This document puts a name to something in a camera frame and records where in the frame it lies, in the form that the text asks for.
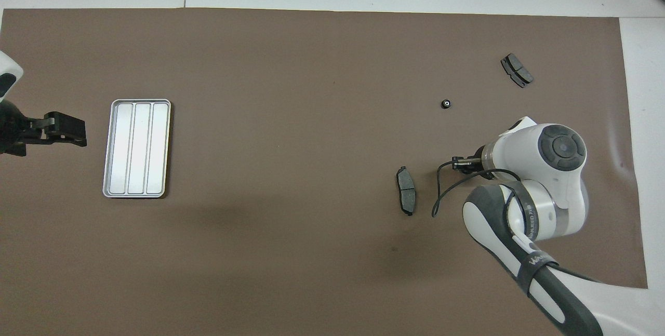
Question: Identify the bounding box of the silver metal tray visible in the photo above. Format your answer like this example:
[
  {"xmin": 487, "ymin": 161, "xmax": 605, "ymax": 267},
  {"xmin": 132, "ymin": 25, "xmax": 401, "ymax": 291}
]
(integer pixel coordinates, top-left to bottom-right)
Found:
[{"xmin": 102, "ymin": 99, "xmax": 172, "ymax": 199}]

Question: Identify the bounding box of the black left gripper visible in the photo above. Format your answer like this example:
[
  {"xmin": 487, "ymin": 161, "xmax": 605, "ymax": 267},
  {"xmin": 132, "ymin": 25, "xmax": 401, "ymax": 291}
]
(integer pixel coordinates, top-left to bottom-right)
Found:
[{"xmin": 0, "ymin": 100, "xmax": 88, "ymax": 157}]

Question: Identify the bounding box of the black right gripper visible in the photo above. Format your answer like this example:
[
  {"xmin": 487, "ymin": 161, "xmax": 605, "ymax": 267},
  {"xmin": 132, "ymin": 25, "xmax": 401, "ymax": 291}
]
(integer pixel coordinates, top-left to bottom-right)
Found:
[{"xmin": 451, "ymin": 156, "xmax": 494, "ymax": 180}]

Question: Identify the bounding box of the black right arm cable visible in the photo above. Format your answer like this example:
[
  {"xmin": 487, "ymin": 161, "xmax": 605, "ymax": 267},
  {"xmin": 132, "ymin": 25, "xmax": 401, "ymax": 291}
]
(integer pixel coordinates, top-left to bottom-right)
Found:
[{"xmin": 431, "ymin": 159, "xmax": 523, "ymax": 218}]

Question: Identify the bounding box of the long dark grey brake pad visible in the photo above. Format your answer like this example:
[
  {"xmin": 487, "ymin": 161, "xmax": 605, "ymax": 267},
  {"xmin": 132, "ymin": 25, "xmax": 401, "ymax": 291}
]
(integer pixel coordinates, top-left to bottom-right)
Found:
[{"xmin": 396, "ymin": 166, "xmax": 417, "ymax": 217}]

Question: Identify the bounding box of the grooved dark grey brake pad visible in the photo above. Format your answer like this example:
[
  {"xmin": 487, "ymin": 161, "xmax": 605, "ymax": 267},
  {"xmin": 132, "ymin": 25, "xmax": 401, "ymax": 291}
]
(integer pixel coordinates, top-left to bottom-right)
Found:
[{"xmin": 500, "ymin": 53, "xmax": 534, "ymax": 88}]

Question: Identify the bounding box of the brown table mat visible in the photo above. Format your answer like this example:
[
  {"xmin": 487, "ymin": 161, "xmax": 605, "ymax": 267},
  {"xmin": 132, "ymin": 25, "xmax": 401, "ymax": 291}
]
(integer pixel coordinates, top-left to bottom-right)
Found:
[{"xmin": 0, "ymin": 8, "xmax": 648, "ymax": 336}]

